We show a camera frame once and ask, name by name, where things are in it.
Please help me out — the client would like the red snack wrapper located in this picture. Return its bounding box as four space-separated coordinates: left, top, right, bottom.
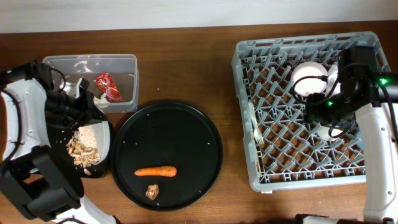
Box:
95 72 123 103

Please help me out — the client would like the pink saucer bowl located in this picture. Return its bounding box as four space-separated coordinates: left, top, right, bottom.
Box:
291 62 327 97

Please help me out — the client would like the cream cup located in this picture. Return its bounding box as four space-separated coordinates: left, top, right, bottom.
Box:
317 126 343 141

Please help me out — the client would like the brown food scrap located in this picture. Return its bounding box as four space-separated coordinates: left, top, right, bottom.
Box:
146 184 159 200

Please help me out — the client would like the white plastic fork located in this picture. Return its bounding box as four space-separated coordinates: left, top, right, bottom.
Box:
248 102 264 145

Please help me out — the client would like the orange carrot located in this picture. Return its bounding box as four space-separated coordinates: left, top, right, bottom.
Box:
134 166 177 177

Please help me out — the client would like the grey plate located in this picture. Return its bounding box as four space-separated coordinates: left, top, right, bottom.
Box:
87 121 111 163

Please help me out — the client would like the blue cup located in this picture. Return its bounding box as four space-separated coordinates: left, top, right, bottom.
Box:
355 131 364 150

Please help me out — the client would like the wooden chopstick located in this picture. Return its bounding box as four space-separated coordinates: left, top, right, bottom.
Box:
256 153 262 178

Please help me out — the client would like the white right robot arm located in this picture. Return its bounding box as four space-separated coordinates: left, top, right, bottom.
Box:
291 46 397 223

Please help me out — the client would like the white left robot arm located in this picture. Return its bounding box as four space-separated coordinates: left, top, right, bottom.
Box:
1 60 119 223

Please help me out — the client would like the grey dishwasher rack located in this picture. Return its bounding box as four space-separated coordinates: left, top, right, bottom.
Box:
231 31 390 194

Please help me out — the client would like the pile of white rice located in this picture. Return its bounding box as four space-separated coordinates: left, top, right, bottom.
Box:
78 126 98 152

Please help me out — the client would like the crumpled white tissue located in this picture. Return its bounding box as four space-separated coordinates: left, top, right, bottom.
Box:
93 93 109 110

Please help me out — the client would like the black rectangular bin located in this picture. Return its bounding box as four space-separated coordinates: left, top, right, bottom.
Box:
47 122 114 179

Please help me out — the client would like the clear plastic bin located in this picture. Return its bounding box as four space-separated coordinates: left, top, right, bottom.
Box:
42 54 139 114

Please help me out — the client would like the black round tray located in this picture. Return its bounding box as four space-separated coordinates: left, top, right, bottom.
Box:
109 101 223 211

